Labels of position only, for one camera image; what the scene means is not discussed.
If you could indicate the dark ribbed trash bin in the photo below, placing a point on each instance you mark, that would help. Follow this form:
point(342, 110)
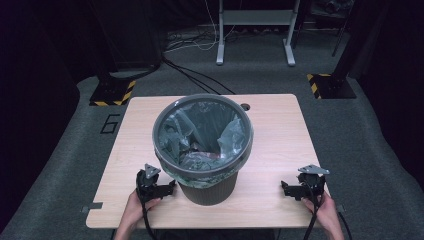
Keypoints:
point(213, 191)

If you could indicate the black striped stand base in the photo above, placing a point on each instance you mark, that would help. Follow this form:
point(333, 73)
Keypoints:
point(110, 93)
point(333, 87)

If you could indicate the person's right hand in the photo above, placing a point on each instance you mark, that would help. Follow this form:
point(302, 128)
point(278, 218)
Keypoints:
point(325, 211)

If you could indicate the person's left hand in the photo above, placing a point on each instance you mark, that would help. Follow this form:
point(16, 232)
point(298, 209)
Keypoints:
point(135, 210)

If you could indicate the grey tape strip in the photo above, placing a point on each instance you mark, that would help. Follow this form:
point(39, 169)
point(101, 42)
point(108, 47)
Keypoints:
point(93, 206)

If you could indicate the translucent green patterned garbage bag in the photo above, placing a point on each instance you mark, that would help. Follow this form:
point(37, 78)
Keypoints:
point(230, 136)

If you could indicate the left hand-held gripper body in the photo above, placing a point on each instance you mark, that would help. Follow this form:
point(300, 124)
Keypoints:
point(146, 186)

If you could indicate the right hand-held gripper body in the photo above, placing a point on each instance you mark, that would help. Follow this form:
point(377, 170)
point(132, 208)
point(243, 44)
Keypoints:
point(310, 186)

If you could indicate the small grey tape piece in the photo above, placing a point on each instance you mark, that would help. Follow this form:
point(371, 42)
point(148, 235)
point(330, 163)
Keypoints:
point(341, 209)

